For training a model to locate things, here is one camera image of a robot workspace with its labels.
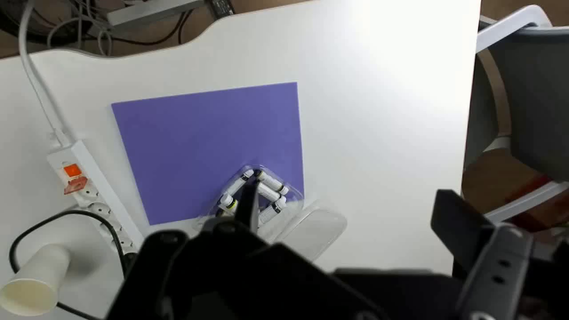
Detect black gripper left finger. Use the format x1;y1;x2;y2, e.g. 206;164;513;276
200;170;268;264

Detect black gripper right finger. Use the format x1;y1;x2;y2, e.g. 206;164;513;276
430;189;538;320

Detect white bottle green band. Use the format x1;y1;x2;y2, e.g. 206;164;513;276
270;196;289;216

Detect white bottle dark band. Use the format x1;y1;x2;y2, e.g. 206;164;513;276
218;166;255;211

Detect white bottle yellow black bands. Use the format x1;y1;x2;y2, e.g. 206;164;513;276
255;172;291;200

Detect clear plastic box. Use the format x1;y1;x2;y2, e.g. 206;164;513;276
209;161;311;236

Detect clear plastic box lid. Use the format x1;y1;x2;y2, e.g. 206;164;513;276
259;202;348;264

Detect purple paper sheet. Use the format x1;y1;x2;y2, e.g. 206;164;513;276
110;81;305;228

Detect white power strip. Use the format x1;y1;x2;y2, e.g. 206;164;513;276
44;140;147;257

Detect grey metal bar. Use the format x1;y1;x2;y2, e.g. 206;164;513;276
104;0;202;29

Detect white paper cup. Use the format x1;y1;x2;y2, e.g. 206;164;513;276
0;243;72;319

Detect grey chair white frame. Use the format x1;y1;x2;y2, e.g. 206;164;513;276
464;4;569;236

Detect black plug with cable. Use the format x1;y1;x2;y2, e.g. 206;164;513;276
7;209;142;320

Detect white power strip cable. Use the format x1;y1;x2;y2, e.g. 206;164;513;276
15;0;78;150

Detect thin grey cable bundle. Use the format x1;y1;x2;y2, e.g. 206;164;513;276
44;0;115;60

